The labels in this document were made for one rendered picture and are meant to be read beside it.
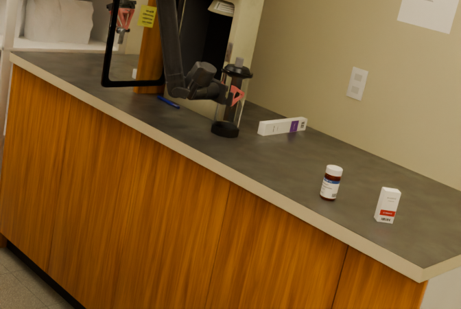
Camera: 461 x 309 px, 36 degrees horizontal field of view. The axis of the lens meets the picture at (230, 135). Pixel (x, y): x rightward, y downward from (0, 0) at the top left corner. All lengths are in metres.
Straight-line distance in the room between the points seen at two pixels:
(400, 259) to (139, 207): 1.06
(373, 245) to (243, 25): 1.02
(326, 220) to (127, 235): 0.93
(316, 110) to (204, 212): 0.76
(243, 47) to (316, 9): 0.41
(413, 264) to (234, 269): 0.64
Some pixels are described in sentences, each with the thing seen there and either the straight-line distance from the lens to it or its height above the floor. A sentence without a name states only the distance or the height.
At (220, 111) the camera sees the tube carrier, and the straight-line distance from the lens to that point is 2.38.
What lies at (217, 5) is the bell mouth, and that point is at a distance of 2.59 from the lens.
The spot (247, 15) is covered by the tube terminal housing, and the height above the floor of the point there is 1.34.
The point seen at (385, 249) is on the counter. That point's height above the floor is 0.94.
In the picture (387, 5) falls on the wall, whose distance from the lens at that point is 2.62.
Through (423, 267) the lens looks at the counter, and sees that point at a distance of 1.76.
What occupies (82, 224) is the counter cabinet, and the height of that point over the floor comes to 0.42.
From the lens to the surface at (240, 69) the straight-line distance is 2.34.
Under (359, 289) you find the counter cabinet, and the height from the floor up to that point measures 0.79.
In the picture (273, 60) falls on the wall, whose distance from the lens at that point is 2.93.
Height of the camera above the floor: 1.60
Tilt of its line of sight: 16 degrees down
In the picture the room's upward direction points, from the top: 12 degrees clockwise
